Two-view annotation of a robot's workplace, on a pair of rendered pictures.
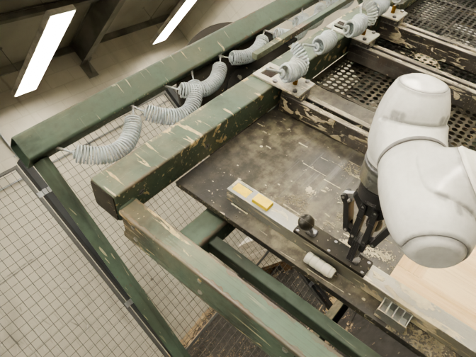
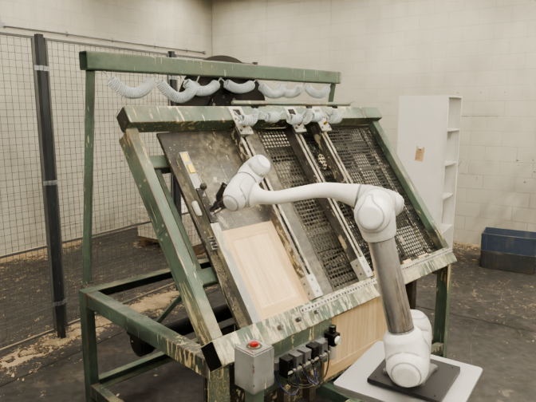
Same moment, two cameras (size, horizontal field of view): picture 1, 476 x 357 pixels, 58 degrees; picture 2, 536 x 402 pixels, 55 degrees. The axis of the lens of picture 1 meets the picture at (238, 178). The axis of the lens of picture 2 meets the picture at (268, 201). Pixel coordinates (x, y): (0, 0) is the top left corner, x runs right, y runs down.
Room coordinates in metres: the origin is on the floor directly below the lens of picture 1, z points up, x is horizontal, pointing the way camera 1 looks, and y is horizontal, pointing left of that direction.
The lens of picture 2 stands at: (-1.51, 0.11, 1.89)
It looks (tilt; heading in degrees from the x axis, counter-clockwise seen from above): 10 degrees down; 349
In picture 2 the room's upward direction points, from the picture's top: straight up
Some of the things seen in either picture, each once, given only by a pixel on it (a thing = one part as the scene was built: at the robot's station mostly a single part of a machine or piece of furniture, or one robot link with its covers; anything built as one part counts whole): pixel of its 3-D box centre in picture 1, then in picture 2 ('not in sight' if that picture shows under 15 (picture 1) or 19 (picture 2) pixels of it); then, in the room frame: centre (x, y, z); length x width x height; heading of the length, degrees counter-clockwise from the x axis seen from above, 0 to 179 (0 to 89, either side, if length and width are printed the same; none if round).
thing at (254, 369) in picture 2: not in sight; (254, 366); (0.43, -0.22, 0.84); 0.12 x 0.12 x 0.18; 33
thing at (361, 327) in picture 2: not in sight; (366, 317); (1.52, -1.17, 0.53); 0.90 x 0.02 x 0.55; 123
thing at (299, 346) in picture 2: not in sight; (310, 358); (0.72, -0.55, 0.69); 0.50 x 0.14 x 0.24; 123
